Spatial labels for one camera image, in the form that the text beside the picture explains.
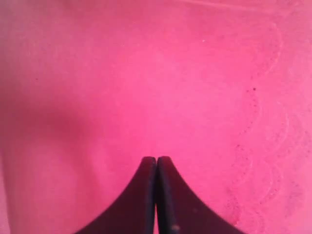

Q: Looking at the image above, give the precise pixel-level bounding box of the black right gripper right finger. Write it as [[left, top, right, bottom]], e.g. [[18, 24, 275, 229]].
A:
[[156, 156, 242, 234]]

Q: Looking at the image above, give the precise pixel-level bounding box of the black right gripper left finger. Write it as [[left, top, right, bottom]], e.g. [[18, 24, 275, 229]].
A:
[[77, 157, 156, 234]]

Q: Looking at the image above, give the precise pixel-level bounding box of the red scalloped table cloth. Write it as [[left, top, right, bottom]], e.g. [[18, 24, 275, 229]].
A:
[[0, 0, 312, 234]]

